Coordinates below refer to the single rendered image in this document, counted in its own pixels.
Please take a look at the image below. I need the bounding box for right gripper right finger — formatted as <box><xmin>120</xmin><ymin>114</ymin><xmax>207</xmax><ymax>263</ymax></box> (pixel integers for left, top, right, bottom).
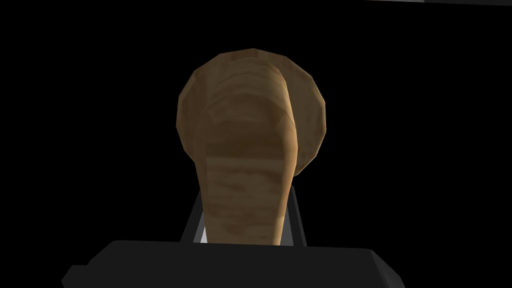
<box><xmin>280</xmin><ymin>185</ymin><xmax>308</xmax><ymax>247</ymax></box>

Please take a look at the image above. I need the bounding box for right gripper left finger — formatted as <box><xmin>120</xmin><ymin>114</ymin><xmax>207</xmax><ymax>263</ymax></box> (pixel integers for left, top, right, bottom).
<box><xmin>179</xmin><ymin>190</ymin><xmax>209</xmax><ymax>244</ymax></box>

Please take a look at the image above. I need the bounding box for brown wooden door handle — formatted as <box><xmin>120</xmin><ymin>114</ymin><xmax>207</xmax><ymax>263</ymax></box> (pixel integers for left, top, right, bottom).
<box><xmin>175</xmin><ymin>47</ymin><xmax>327</xmax><ymax>247</ymax></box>

